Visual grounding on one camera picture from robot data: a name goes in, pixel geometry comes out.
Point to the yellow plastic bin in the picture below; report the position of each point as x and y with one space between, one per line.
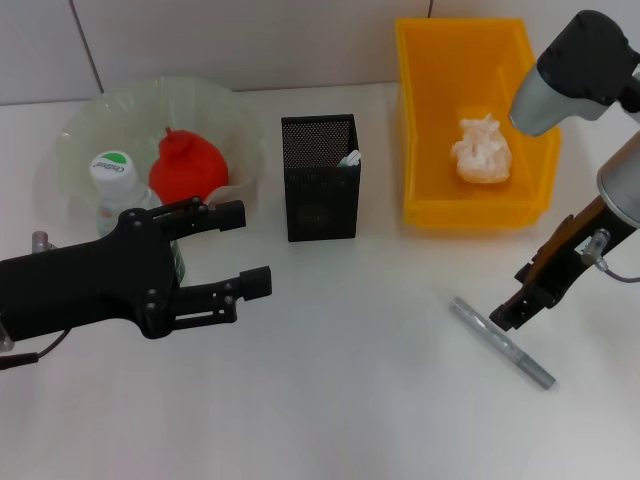
435 150

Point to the green utility knife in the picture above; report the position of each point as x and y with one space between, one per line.
352 159

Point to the black mesh pen holder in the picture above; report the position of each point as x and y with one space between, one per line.
320 200

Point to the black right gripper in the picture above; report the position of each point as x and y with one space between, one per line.
565 265

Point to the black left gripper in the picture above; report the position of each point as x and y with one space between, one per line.
80 285

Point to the pale green glass fruit plate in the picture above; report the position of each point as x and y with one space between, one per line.
125 110

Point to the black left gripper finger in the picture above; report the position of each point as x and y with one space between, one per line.
257 284
230 216

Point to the orange fruit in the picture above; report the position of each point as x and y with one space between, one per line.
192 165

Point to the clear green-label water bottle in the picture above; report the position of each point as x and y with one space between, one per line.
112 172

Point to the grey pen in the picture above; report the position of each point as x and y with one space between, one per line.
520 357

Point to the white paper ball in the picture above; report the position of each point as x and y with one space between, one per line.
482 155

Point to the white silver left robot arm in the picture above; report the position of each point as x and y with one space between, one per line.
4 337

